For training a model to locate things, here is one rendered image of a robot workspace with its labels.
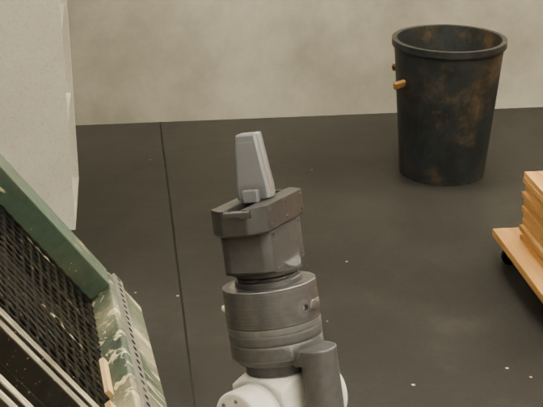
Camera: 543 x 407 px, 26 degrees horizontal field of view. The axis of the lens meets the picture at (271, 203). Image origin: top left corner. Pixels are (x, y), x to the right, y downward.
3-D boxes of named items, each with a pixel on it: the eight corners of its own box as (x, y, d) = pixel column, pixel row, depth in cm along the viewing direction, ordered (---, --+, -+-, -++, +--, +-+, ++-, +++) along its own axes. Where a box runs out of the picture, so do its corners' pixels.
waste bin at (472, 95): (511, 188, 541) (523, 50, 516) (397, 194, 535) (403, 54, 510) (477, 148, 591) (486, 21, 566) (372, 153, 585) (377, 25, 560)
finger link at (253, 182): (263, 131, 107) (273, 198, 108) (232, 134, 108) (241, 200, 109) (257, 133, 105) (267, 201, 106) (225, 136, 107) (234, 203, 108)
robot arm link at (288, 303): (325, 183, 112) (341, 304, 114) (233, 191, 116) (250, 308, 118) (278, 207, 101) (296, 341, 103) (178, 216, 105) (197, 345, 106)
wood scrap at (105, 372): (109, 398, 209) (114, 395, 209) (104, 392, 208) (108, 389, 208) (103, 364, 220) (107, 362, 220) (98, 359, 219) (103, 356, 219)
